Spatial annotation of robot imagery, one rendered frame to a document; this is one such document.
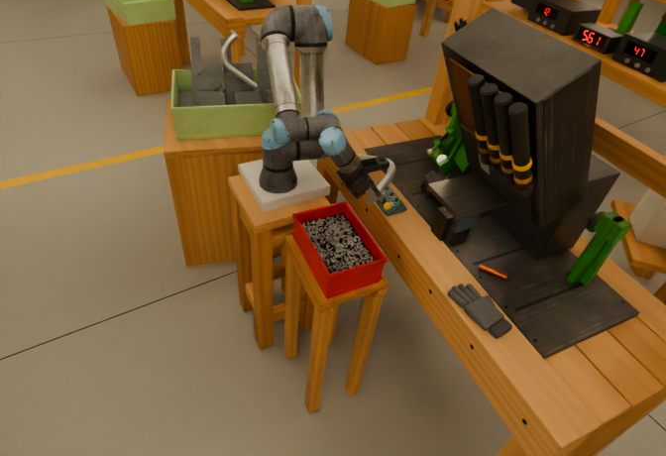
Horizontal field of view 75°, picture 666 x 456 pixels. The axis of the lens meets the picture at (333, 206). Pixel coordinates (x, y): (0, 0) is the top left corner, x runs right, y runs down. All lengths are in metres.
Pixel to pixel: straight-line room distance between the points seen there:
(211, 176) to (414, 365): 1.37
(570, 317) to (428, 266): 0.45
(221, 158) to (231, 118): 0.19
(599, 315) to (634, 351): 0.13
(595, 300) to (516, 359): 0.40
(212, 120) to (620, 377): 1.83
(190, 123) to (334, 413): 1.48
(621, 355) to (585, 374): 0.16
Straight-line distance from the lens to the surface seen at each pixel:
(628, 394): 1.52
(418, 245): 1.55
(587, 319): 1.59
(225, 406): 2.17
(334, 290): 1.45
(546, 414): 1.33
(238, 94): 2.32
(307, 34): 1.56
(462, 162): 1.59
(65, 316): 2.63
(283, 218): 1.65
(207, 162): 2.18
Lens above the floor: 1.96
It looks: 41 degrees down
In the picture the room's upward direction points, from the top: 7 degrees clockwise
